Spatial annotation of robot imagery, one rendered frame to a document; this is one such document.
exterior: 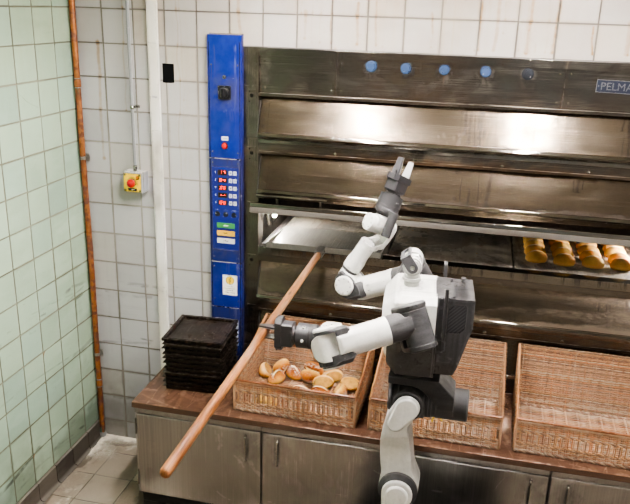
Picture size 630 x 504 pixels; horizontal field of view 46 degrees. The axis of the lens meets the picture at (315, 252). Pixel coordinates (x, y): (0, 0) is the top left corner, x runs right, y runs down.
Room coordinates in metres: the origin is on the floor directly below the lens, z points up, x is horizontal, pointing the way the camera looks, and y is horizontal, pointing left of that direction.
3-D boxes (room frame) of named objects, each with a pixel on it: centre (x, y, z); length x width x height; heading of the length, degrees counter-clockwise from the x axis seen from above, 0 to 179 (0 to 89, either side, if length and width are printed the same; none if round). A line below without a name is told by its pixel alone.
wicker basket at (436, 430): (2.91, -0.56, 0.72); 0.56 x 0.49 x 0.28; 77
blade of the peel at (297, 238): (3.47, -0.07, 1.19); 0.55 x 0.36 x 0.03; 78
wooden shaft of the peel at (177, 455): (2.37, 0.17, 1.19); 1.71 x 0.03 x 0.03; 168
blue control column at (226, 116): (4.30, 0.22, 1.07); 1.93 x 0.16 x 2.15; 168
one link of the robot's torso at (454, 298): (2.33, -0.39, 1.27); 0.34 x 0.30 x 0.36; 172
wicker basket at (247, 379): (3.03, 0.02, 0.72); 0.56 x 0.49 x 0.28; 76
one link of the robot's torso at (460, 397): (2.32, -0.42, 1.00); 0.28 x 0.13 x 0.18; 78
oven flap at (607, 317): (3.17, -0.61, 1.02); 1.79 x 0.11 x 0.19; 78
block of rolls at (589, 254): (3.48, -1.27, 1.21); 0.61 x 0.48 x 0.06; 168
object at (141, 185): (3.45, 0.87, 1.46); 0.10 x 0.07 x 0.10; 78
